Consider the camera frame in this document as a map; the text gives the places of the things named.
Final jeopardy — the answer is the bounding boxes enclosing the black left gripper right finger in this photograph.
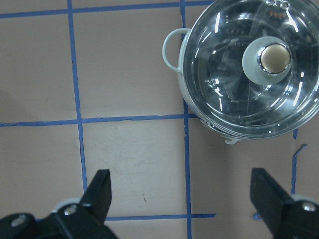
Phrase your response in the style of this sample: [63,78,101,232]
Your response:
[250,168,319,239]

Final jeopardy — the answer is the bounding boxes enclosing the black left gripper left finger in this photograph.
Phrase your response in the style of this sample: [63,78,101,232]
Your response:
[0,169,116,239]

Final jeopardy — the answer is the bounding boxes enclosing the glass pot lid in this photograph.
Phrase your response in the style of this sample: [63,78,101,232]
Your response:
[182,0,319,139]

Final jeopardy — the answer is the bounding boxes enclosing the pale green steel pot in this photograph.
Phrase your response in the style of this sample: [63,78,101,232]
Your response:
[162,0,319,145]

